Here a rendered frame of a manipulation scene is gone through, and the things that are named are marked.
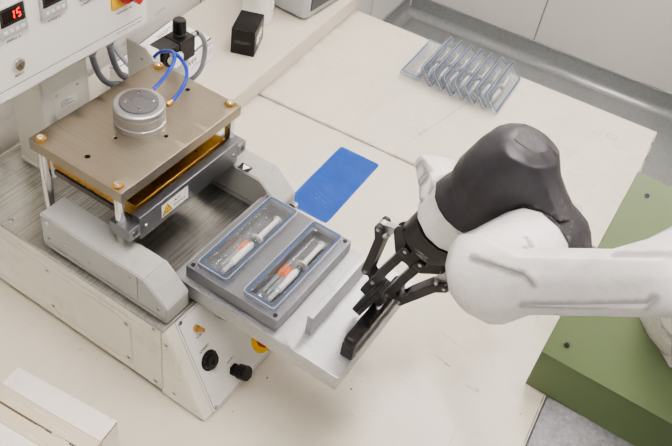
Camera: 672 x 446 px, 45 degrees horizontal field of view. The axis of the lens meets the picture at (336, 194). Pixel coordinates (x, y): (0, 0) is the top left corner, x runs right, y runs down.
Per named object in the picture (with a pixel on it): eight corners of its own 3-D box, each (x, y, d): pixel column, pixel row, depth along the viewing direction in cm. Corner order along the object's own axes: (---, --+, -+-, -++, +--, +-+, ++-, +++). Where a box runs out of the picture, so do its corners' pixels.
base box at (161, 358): (-30, 261, 144) (-48, 191, 133) (120, 157, 169) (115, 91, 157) (204, 423, 127) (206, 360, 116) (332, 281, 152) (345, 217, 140)
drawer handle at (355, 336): (339, 354, 114) (343, 337, 111) (391, 289, 124) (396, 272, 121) (351, 361, 113) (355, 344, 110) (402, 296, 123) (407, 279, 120)
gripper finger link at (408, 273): (431, 241, 105) (439, 248, 105) (392, 280, 114) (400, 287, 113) (416, 259, 103) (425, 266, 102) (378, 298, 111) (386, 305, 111)
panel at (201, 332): (212, 413, 128) (174, 323, 119) (317, 298, 148) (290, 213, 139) (222, 416, 127) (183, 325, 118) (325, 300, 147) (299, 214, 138)
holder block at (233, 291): (185, 276, 120) (185, 264, 118) (265, 204, 133) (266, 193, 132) (275, 332, 115) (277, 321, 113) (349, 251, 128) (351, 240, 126)
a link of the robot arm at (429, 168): (480, 249, 92) (455, 271, 96) (522, 192, 101) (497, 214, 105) (399, 176, 93) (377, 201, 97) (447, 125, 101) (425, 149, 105)
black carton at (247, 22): (229, 52, 194) (231, 27, 190) (239, 33, 201) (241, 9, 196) (254, 57, 194) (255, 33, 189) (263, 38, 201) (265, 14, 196)
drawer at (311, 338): (172, 290, 123) (172, 256, 117) (259, 212, 137) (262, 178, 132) (334, 393, 113) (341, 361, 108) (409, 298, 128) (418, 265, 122)
